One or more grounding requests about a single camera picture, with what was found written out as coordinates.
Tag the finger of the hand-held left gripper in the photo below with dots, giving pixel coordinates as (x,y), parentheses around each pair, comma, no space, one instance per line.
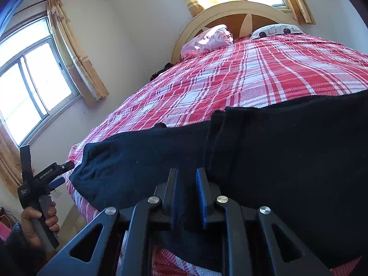
(67,167)
(56,184)

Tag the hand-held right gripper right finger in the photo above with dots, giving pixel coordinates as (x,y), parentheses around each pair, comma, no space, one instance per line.
(201,198)

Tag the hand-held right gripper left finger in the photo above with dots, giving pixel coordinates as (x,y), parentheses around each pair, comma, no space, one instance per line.
(174,204)

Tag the black pants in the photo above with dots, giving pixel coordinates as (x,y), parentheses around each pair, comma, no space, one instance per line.
(273,155)

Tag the person's left forearm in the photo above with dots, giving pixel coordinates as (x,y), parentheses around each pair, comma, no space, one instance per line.
(20,256)

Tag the person's left hand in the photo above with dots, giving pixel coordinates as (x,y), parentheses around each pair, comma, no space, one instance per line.
(28,224)

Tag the pink cloth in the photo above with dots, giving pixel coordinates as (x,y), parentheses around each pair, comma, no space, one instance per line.
(5,231)

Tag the sliding window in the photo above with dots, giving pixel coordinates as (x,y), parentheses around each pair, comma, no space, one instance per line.
(37,83)

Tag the dark cloth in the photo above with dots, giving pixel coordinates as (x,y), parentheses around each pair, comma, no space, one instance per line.
(159,73)

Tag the red plaid bed sheet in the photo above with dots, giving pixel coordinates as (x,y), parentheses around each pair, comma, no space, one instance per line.
(244,72)

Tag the pink pillow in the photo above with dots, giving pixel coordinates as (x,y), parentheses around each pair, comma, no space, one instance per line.
(207,41)

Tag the dark curtain rod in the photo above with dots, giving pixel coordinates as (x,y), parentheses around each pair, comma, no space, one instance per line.
(34,5)

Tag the cream wooden headboard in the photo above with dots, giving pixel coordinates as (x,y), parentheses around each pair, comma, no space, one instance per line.
(189,26)

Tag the white patterned pillow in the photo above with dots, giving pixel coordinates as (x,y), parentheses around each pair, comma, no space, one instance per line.
(273,31)

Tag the white wall socket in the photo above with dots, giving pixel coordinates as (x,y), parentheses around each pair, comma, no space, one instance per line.
(56,194)

